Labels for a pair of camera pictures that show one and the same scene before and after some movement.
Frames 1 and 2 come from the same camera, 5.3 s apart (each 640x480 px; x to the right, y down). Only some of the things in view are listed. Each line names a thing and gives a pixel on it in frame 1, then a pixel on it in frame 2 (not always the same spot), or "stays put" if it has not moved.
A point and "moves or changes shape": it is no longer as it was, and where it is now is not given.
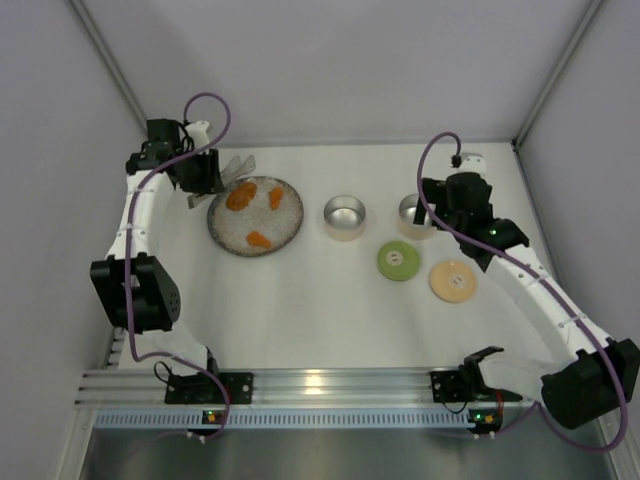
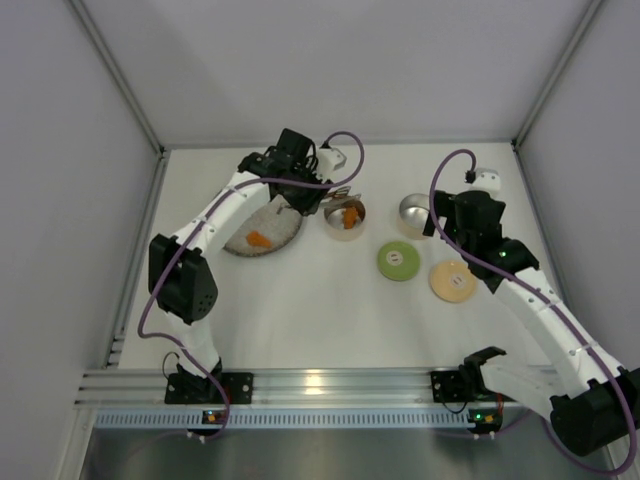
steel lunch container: (407, 210) stays put
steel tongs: (234, 169) → (337, 196)
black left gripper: (210, 173) → (310, 198)
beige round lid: (453, 281) stays put
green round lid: (398, 261) stays put
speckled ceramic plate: (280, 226) stays put
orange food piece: (258, 240) stays put
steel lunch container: (344, 218) stays put
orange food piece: (275, 197) moves or changes shape
